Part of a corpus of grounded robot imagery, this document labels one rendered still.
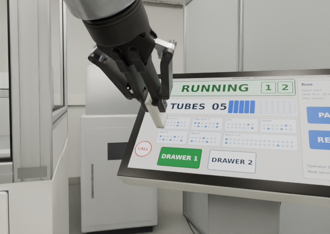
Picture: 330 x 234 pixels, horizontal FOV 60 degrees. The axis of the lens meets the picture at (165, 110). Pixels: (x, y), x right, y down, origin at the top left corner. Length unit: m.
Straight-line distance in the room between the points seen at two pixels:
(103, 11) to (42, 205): 0.52
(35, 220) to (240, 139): 0.49
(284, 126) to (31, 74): 0.55
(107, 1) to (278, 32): 1.32
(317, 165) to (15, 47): 0.65
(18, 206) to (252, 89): 0.59
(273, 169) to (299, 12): 1.01
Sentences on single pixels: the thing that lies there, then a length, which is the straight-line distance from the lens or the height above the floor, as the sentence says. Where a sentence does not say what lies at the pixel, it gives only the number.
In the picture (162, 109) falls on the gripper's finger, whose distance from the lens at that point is 0.47.
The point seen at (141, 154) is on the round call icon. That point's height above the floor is 1.00.
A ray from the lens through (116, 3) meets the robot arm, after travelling 0.32.
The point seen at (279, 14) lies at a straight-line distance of 1.60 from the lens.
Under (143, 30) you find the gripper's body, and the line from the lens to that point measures 0.36.
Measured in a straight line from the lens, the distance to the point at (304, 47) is 1.43.
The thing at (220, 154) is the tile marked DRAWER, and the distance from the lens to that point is 0.61.
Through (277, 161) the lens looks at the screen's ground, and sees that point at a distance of 0.60.
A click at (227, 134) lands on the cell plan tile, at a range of 0.63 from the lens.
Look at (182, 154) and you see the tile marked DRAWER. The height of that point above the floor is 1.01.
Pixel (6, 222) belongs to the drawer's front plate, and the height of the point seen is 0.86.
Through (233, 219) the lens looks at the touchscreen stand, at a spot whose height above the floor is 0.85.
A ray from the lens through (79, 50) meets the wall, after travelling 3.97.
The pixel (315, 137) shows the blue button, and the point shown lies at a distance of 0.63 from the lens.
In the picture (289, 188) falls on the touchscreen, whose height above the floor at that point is 0.97.
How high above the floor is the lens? 1.13
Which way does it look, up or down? 2 degrees down
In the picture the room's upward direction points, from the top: straight up
